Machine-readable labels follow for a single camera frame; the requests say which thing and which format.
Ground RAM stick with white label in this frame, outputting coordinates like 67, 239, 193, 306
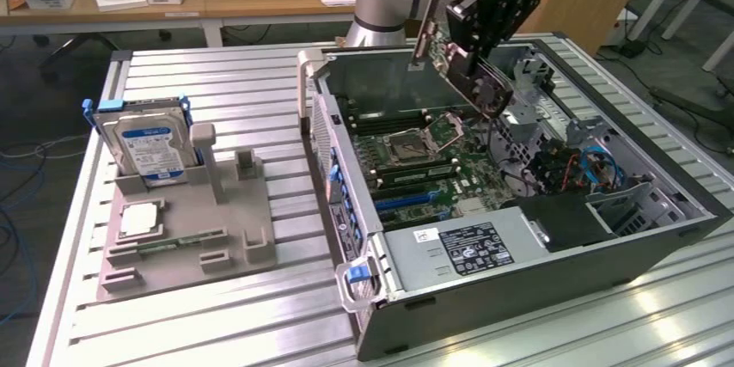
376, 163, 461, 190

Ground grey plastic parts rack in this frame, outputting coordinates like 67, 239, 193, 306
95, 121, 281, 303

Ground grey metal disk bay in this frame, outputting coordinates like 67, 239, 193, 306
584, 180, 689, 239

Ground grey power supply unit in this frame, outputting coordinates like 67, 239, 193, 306
382, 205, 556, 296

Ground silver CPU chip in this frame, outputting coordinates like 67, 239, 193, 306
119, 202, 162, 238

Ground black floor stand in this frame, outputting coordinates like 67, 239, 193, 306
648, 83, 734, 132

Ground small green graphics card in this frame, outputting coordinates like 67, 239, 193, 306
412, 0, 517, 122

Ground white metal table frame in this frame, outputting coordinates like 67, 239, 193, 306
628, 0, 734, 72

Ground green RAM stick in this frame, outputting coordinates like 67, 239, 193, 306
135, 233, 206, 254

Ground black chair base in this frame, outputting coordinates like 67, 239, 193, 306
33, 29, 174, 84

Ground hard disk in blue caddy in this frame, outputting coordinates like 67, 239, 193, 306
79, 95, 194, 190

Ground open dark PC case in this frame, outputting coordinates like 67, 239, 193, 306
297, 39, 734, 363

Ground small silver chipset heatsink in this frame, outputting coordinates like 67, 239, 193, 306
456, 199, 490, 217

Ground black power brick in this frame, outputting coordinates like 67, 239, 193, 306
616, 38, 650, 59

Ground red wire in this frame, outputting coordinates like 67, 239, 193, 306
560, 152, 582, 190

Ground blue expansion slot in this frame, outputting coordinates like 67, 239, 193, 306
372, 192, 441, 212

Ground green motherboard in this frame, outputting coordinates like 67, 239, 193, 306
338, 104, 521, 233

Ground blue data wire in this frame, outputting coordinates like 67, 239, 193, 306
577, 148, 628, 193

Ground silver perforated drive cage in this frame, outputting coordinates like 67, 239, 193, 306
486, 57, 576, 170

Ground open metal socket cover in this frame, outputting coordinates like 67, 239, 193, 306
422, 111, 468, 150

